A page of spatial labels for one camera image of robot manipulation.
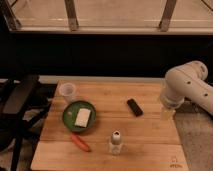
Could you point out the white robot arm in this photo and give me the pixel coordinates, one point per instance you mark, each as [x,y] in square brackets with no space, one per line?
[187,81]

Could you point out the green round plate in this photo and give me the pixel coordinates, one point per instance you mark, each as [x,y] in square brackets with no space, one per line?
[70,114]

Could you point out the white block on plate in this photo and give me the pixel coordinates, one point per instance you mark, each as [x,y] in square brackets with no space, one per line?
[82,117]

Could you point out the clear plastic cup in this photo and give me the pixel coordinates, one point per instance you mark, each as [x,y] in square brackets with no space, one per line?
[68,91]

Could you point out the small clear bottle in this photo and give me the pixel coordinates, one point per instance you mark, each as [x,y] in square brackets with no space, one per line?
[115,143]

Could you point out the orange carrot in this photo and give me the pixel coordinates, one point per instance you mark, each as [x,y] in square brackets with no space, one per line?
[80,143]

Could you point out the black chair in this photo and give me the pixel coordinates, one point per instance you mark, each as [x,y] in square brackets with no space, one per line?
[21,107]

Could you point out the black rectangular remote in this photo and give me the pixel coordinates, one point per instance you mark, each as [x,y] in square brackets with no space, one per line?
[134,107]

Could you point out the wooden table board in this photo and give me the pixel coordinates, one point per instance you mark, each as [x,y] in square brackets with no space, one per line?
[149,143]

